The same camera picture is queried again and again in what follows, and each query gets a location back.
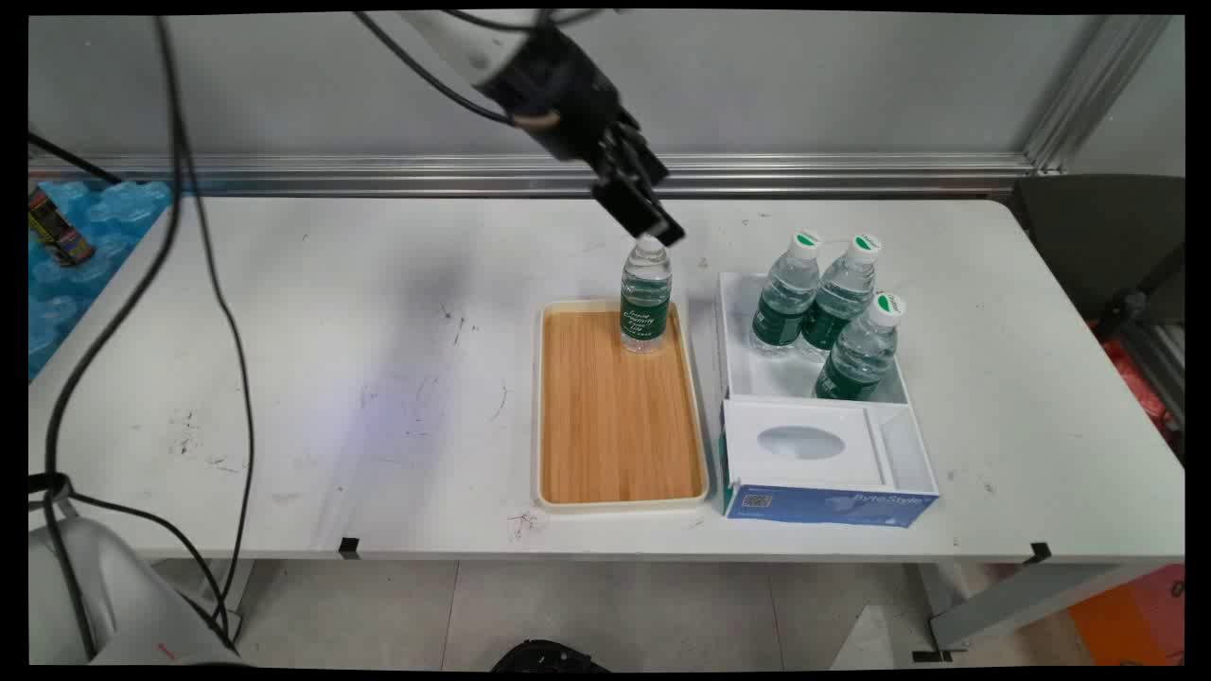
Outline slanted aluminium post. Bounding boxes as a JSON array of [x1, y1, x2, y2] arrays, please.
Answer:
[[1022, 14, 1176, 177]]

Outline thin black cable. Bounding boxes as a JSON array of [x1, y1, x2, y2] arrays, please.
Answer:
[[175, 142, 258, 644]]

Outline wooden tray with cream rim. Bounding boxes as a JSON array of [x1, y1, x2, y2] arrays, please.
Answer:
[[532, 299, 711, 515]]

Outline dark spray can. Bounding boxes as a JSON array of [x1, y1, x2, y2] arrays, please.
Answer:
[[28, 186, 97, 269]]

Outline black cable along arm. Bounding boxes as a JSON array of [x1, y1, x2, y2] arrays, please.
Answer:
[[352, 11, 517, 126]]

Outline green label water bottle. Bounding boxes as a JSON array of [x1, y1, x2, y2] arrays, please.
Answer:
[[798, 234, 883, 363], [620, 236, 674, 356], [750, 230, 822, 358], [812, 292, 907, 401]]

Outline orange floor mat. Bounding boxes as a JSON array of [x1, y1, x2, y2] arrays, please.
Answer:
[[1067, 565, 1185, 667]]

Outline black chair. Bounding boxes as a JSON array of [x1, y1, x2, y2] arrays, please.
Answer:
[[1010, 174, 1185, 328]]

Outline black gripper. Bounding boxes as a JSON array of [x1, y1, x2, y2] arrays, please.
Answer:
[[476, 26, 687, 247]]

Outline white table leg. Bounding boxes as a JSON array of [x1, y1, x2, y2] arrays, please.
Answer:
[[151, 558, 256, 646], [910, 562, 1141, 663]]

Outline black round object on floor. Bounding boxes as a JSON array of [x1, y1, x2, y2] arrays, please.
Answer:
[[490, 639, 612, 674]]

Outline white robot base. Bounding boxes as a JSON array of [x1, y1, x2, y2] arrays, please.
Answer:
[[28, 515, 242, 668]]

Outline horizontal aluminium rail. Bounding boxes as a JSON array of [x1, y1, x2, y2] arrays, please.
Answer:
[[28, 153, 1039, 199]]

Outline red bag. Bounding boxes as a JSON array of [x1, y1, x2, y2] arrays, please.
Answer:
[[1088, 322, 1174, 445]]

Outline thick black cable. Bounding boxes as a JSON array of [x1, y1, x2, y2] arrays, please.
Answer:
[[38, 14, 185, 663]]

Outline white and blue cardboard box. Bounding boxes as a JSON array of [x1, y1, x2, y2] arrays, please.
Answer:
[[714, 271, 940, 529]]

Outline black cable by rail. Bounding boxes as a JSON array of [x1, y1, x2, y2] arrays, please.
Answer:
[[28, 132, 122, 184]]

